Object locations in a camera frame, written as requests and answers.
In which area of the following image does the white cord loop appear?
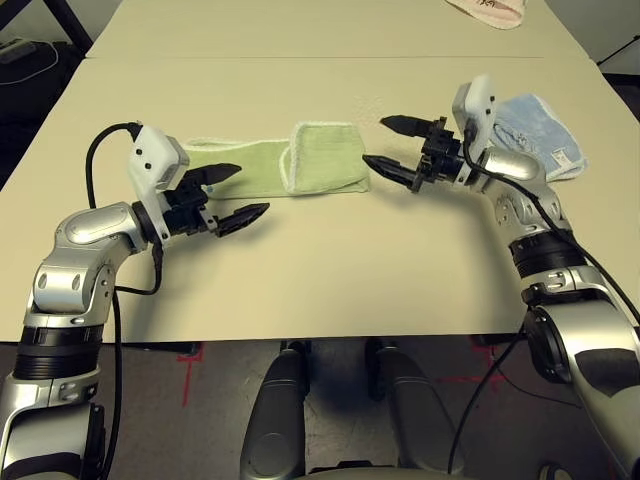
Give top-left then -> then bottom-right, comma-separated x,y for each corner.
0,42 -> 61,84

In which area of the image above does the grey left robot leg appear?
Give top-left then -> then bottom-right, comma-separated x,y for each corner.
239,340 -> 307,480

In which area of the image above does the pale robot torso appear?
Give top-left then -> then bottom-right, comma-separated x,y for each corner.
299,459 -> 481,480

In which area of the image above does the folded light blue towel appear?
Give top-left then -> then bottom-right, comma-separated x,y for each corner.
487,92 -> 587,182

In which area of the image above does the grey power adapter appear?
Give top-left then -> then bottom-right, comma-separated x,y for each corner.
0,40 -> 36,64

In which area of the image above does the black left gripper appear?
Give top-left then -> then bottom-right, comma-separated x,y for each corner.
159,161 -> 271,239

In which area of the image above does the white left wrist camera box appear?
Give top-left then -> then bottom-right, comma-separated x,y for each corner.
127,124 -> 192,240

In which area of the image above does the green towel with white edging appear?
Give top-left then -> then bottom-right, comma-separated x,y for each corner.
182,121 -> 372,200

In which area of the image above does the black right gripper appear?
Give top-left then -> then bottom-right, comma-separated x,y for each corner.
362,114 -> 474,194

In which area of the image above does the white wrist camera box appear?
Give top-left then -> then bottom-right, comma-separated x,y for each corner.
127,124 -> 192,240
451,73 -> 499,184

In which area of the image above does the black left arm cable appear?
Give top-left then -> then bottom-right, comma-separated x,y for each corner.
85,121 -> 166,480

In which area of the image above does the grey right robot leg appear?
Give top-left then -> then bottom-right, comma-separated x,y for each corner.
367,338 -> 466,474

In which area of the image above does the grey robot leg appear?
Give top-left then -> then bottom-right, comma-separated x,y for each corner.
367,338 -> 466,474
239,340 -> 307,480

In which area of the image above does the pink towel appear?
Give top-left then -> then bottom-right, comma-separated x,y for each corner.
444,0 -> 525,30

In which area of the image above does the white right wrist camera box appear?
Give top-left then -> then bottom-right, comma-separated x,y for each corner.
451,73 -> 499,184

